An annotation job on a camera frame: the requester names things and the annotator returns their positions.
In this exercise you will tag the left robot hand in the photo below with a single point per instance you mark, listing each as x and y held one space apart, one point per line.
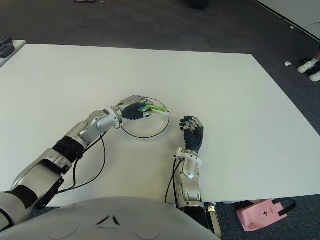
132 110

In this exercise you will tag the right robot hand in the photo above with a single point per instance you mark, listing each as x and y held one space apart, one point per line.
193 137

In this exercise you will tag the green toothpaste tube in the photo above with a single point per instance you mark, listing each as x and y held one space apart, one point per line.
158 109

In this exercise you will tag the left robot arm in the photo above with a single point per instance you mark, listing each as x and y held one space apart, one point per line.
70 142

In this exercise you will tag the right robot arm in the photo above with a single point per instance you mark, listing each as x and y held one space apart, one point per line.
190 175

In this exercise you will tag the white plate black rim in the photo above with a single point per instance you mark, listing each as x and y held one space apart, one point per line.
152 127

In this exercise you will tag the metal table leg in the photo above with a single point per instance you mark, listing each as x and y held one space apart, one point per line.
213 220

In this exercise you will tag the pink paper bag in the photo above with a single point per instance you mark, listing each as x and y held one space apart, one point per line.
260 213

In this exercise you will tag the grey robot torso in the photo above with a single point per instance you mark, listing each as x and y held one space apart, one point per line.
100 220

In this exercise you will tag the red black floor item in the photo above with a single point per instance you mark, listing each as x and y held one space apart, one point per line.
85 1

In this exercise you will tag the small white floor object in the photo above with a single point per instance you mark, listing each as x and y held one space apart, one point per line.
288 63

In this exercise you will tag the white side table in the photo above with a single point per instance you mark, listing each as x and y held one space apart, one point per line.
17 46

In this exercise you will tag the white shoe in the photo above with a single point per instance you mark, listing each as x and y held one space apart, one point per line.
315 77
306 67

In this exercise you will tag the black game controller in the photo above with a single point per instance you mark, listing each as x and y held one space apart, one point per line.
5 50

